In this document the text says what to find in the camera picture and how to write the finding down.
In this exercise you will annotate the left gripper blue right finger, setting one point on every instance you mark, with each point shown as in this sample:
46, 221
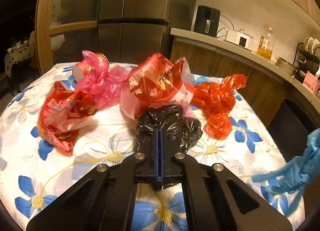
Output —
170, 171

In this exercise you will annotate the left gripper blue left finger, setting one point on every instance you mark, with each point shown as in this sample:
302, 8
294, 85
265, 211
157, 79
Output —
147, 142

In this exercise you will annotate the black plastic bag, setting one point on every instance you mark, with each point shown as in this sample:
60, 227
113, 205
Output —
184, 131

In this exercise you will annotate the orange red plastic bag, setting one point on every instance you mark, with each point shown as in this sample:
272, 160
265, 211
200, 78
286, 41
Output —
217, 101

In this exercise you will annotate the pink plastic bag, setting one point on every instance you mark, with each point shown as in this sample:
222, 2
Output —
104, 86

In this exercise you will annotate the blue plastic bag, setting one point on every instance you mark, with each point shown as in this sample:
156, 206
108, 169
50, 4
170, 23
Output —
295, 175

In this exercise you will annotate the kitchen counter with cabinets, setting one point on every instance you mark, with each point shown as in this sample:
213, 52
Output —
267, 84

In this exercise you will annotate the black trash bin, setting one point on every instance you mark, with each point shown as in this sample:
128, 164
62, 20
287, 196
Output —
290, 128

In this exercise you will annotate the red white printed plastic bag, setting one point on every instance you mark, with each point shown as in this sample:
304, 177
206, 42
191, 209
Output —
154, 83

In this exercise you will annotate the floral white blue tablecloth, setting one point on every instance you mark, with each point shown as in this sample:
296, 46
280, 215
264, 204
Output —
34, 172

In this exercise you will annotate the red paper cup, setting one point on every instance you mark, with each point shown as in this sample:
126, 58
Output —
91, 63

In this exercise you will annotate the white rice cooker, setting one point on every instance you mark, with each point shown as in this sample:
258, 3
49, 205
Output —
238, 37

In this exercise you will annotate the black air fryer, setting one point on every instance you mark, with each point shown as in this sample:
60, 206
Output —
207, 20

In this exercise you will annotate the cooking oil bottle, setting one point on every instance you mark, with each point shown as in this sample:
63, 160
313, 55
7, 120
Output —
266, 43

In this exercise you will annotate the steel bowl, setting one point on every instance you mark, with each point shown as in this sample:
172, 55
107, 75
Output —
285, 65

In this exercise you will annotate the dark steel refrigerator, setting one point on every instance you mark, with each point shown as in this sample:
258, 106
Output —
131, 30

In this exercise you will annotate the pink utensil box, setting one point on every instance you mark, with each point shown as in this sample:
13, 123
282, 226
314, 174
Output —
311, 82

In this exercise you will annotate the distant dotted cloth table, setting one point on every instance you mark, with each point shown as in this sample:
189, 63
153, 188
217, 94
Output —
20, 52

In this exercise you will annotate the black dish rack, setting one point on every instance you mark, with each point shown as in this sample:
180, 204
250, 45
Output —
307, 58

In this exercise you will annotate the wooden glass door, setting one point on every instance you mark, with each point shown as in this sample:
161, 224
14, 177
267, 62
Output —
63, 29

